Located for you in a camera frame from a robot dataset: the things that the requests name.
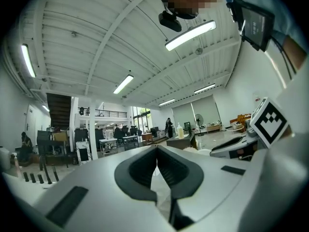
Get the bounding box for black mezzanine railing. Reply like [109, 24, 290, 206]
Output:
[77, 107, 128, 118]

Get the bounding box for black screen device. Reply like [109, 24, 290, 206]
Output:
[226, 0, 276, 52]

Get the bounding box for pink spray bottle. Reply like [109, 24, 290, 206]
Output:
[11, 152, 22, 179]

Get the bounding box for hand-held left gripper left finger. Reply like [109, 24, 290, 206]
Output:
[28, 145, 175, 232]

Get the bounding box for dark staircase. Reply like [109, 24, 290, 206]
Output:
[46, 92, 72, 131]

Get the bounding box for dark wooden table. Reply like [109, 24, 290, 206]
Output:
[166, 133, 197, 151]

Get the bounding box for black desk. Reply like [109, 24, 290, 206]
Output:
[36, 129, 73, 167]

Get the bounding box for white plastic jug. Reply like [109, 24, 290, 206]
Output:
[0, 146, 12, 171]

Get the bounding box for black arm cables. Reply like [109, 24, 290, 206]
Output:
[269, 32, 298, 75]

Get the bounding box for wooden crate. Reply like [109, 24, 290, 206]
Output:
[229, 114, 253, 130]

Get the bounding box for hanging linear lamp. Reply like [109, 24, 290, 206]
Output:
[165, 20, 217, 52]

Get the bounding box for white bathtub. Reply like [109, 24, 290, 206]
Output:
[1, 133, 309, 232]

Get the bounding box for white framed black panel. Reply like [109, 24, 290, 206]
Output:
[75, 141, 93, 166]

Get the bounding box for black head-mounted camera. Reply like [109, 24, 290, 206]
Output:
[158, 10, 182, 33]

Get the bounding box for white column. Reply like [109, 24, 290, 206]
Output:
[69, 96, 79, 154]
[88, 100, 98, 160]

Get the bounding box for metal work table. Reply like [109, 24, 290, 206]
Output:
[122, 135, 140, 151]
[98, 138, 119, 155]

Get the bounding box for black standing fan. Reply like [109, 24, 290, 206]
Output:
[194, 114, 206, 137]

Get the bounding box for grey roller blinds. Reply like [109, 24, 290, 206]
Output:
[171, 95, 222, 128]

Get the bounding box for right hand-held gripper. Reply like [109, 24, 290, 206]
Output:
[210, 96, 295, 160]

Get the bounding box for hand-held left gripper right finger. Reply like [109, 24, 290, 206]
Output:
[156, 145, 257, 232]

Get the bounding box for person's right forearm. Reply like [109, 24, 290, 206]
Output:
[281, 36, 308, 73]

